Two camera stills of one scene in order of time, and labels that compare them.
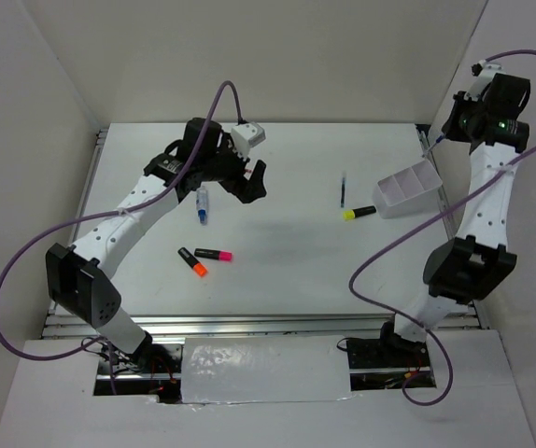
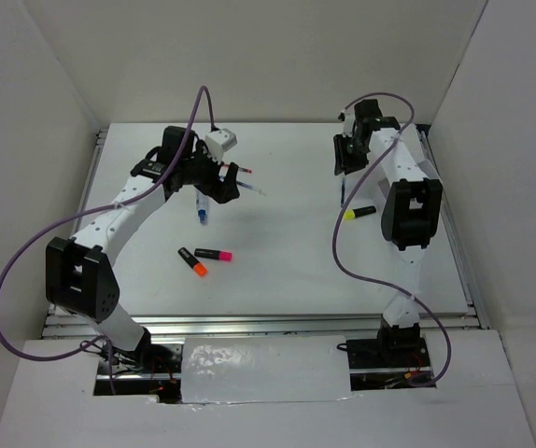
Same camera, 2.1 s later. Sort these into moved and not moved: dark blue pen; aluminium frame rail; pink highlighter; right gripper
Moved: right gripper
Not moved: dark blue pen; pink highlighter; aluminium frame rail
